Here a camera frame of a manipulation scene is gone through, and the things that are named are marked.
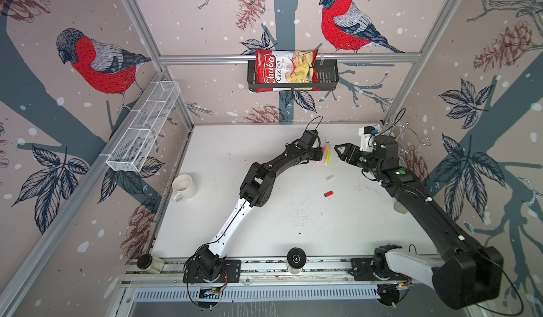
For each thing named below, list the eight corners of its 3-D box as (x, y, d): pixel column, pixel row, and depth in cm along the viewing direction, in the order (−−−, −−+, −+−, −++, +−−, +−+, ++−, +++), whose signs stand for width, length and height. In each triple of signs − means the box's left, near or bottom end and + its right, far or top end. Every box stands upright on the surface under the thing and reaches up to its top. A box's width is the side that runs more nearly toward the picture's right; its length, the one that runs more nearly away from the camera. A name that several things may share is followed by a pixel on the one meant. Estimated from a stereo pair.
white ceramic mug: (180, 206, 91) (172, 197, 84) (179, 186, 97) (171, 177, 90) (198, 200, 93) (192, 190, 86) (196, 181, 99) (189, 171, 92)
